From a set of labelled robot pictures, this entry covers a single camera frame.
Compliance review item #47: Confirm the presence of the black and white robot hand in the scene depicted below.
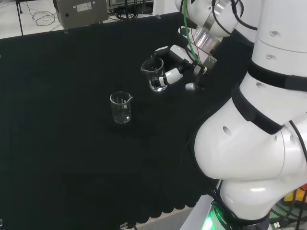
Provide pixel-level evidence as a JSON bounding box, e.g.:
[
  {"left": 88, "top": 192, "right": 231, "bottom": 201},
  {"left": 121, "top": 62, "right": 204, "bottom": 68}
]
[{"left": 150, "top": 45, "right": 218, "bottom": 93}]

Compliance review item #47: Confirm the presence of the clear glass beaker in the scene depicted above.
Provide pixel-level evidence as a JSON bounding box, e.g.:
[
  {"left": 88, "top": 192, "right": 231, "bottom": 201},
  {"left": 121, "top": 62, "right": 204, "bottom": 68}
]
[
  {"left": 140, "top": 57, "right": 167, "bottom": 92},
  {"left": 109, "top": 91, "right": 133, "bottom": 125}
]

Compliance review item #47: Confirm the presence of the brown cardboard box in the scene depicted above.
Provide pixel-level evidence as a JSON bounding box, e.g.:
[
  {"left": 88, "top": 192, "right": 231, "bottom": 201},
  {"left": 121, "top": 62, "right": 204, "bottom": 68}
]
[{"left": 52, "top": 0, "right": 109, "bottom": 31}]

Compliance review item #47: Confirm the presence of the black bench cloth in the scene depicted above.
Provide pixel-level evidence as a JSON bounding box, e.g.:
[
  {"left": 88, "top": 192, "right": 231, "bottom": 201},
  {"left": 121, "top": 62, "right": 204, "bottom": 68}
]
[{"left": 0, "top": 11, "right": 237, "bottom": 225}]

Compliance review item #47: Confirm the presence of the black tripod leg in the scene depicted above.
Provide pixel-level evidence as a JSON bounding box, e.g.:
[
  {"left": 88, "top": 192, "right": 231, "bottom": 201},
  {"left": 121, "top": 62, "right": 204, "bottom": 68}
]
[{"left": 16, "top": 0, "right": 24, "bottom": 36}]

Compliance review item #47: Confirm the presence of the yellow stop button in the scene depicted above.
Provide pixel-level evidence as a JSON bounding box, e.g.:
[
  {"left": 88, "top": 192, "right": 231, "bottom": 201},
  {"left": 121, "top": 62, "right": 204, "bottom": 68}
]
[{"left": 283, "top": 184, "right": 307, "bottom": 207}]

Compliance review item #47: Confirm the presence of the green cable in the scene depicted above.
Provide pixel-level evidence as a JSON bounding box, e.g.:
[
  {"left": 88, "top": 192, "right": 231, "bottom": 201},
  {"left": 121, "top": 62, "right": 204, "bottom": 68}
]
[{"left": 181, "top": 0, "right": 205, "bottom": 68}]

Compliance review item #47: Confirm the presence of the thin black floor cable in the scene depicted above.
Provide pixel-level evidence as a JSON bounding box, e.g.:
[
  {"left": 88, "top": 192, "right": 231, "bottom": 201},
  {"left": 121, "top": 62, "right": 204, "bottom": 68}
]
[{"left": 24, "top": 0, "right": 59, "bottom": 27}]

